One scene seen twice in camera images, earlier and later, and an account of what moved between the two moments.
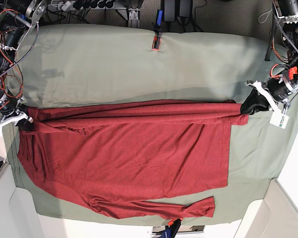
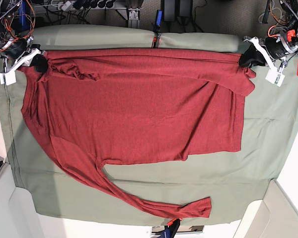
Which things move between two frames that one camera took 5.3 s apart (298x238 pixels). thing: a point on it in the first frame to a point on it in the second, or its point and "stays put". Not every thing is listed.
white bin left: [13, 212] stays put
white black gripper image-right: [254, 97] to [271, 46]
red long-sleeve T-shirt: [108, 156] to [110, 106]
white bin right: [276, 215] stays put
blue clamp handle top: [159, 21] stays put
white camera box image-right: [279, 119] to [275, 77]
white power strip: [64, 6] stays put
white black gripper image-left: [19, 118] to [24, 60]
